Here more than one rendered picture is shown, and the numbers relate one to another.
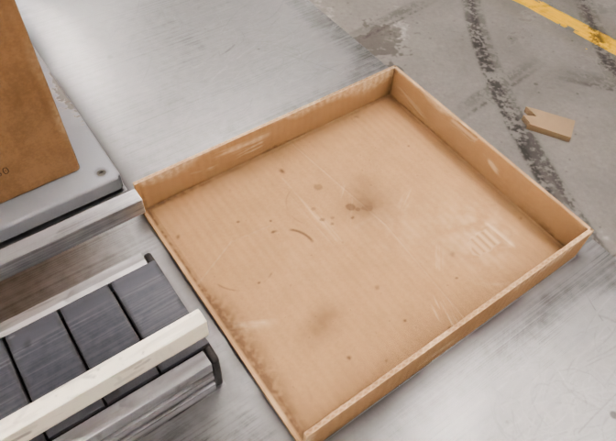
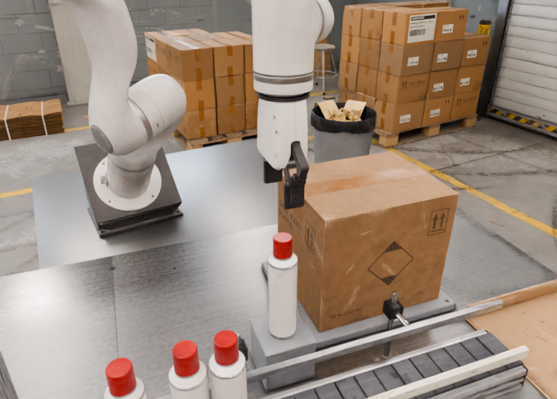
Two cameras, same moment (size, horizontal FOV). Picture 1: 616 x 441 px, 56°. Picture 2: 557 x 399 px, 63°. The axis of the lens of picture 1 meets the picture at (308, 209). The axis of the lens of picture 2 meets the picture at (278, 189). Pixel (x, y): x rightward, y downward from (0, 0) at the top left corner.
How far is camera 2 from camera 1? 68 cm
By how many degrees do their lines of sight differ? 29
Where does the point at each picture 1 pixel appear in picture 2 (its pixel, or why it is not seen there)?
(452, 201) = not seen: outside the picture
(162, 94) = (457, 275)
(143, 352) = (509, 354)
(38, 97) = (441, 266)
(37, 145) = (432, 284)
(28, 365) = (456, 357)
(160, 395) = (510, 377)
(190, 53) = (462, 260)
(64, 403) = (487, 364)
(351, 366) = not seen: outside the picture
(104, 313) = (477, 346)
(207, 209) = (494, 323)
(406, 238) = not seen: outside the picture
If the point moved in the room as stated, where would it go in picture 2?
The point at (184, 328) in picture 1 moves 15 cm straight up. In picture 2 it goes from (521, 350) to (544, 283)
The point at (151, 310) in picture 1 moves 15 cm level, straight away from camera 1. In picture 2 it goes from (496, 348) to (455, 296)
